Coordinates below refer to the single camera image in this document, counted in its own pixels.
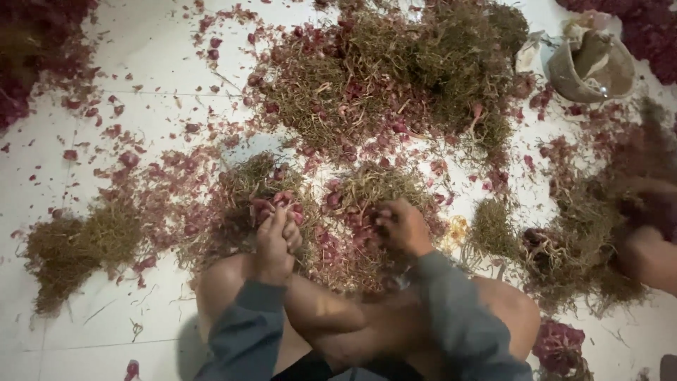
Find person's left hand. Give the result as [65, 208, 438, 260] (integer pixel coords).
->
[253, 205, 303, 286]

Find person's right hand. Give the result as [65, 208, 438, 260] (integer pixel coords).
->
[376, 198, 435, 258]

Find shallot bunch with dry stalks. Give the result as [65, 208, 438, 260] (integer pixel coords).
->
[317, 164, 450, 294]

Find small red shallot bunch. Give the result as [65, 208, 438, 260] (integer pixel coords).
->
[250, 189, 306, 227]

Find yellow mesh scrap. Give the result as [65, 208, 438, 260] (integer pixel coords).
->
[441, 214, 471, 253]

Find person's left leg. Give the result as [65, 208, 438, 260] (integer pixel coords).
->
[193, 253, 382, 374]

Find small tuft of dry stalks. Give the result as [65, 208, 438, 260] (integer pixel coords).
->
[468, 198, 522, 262]

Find scattered red shallot peels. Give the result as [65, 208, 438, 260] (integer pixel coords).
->
[50, 79, 249, 249]

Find black shorts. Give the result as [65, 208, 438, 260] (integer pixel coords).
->
[272, 350, 424, 381]

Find person's right leg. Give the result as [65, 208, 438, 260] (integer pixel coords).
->
[312, 275, 542, 381]

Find large heap of shallot stalks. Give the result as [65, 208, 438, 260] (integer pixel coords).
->
[246, 0, 532, 162]

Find heap of stalks with shallots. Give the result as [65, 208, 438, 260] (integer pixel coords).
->
[521, 98, 677, 318]

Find small heap of dry stalks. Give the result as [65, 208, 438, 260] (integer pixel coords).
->
[24, 204, 144, 318]

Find pile of red shallot peels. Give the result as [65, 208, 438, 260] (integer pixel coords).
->
[531, 317, 593, 381]

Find white plastic bag scrap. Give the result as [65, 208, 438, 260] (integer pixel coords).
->
[516, 31, 547, 75]

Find heap of red shallots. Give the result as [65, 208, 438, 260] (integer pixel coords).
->
[0, 0, 101, 130]
[555, 0, 677, 85]

